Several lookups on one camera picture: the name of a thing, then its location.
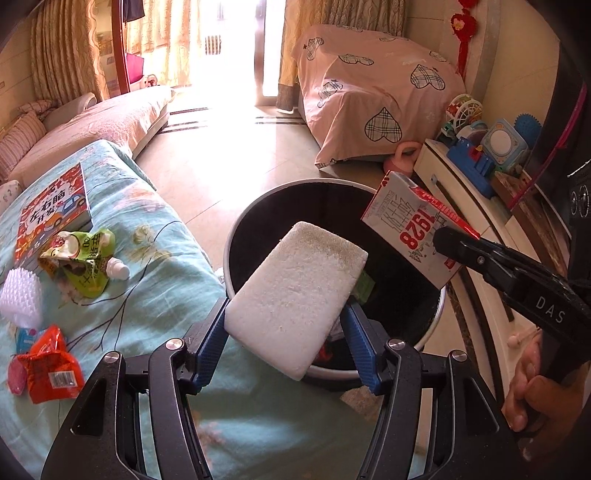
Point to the green squeeze pouch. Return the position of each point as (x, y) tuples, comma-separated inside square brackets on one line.
[(84, 260)]

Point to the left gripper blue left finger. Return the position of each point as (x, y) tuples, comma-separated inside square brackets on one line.
[(205, 342)]

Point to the right hand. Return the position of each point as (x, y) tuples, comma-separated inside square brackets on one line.
[(560, 404)]

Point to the red white 1928 carton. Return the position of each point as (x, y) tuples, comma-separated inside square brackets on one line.
[(407, 217)]

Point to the white tv cabinet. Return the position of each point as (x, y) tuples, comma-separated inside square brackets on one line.
[(499, 333)]

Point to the pink heart-print covered furniture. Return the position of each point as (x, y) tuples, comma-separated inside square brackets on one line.
[(364, 92)]

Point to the blue white toy cube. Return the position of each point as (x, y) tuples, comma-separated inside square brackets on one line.
[(505, 146)]

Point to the magenta bag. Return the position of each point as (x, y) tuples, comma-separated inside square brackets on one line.
[(134, 66)]

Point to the dark hanging garment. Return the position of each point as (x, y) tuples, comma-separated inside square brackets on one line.
[(132, 10)]

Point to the beige curtain left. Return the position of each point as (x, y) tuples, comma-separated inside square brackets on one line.
[(65, 55)]

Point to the red heart wall decoration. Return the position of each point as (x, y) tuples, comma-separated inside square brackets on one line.
[(465, 27)]

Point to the white bristle brush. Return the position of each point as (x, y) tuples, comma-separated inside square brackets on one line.
[(21, 299)]

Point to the blue snack wrapper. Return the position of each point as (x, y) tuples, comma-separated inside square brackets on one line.
[(24, 339)]

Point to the white foam sponge block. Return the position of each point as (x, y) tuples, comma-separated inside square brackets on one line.
[(283, 314)]

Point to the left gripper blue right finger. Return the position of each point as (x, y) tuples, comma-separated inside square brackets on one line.
[(367, 343)]

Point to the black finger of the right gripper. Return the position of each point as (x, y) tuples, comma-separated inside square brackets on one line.
[(502, 267)]

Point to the light blue floral tablecloth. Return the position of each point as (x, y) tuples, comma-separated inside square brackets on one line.
[(251, 421)]

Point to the striped pink cushion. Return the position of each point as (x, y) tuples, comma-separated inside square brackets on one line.
[(39, 107), (18, 141)]

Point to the blue toy truck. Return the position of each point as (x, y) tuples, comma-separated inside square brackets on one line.
[(475, 164)]

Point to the pink kettlebell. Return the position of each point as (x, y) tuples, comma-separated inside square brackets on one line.
[(404, 158)]

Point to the black round trash bin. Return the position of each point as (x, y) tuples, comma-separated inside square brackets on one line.
[(390, 289)]

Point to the red snack packet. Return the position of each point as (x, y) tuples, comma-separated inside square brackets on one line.
[(52, 373)]

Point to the red children's book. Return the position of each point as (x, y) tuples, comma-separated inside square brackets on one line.
[(61, 206)]

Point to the long pink covered sofa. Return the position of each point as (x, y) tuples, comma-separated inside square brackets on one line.
[(129, 121)]

